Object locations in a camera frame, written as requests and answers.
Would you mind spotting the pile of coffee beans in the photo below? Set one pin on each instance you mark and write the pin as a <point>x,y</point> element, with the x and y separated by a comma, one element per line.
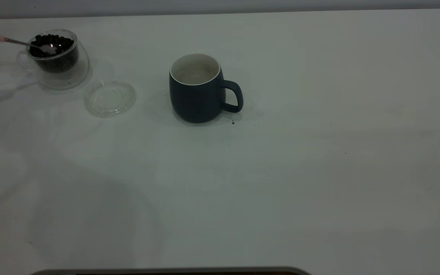
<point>61,61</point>

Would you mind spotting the clear double-wall glass cup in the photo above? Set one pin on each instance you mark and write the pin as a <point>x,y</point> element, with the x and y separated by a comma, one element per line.
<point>76,72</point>

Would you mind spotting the dark grey ceramic mug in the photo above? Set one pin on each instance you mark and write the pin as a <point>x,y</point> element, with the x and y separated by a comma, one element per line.
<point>195,101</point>

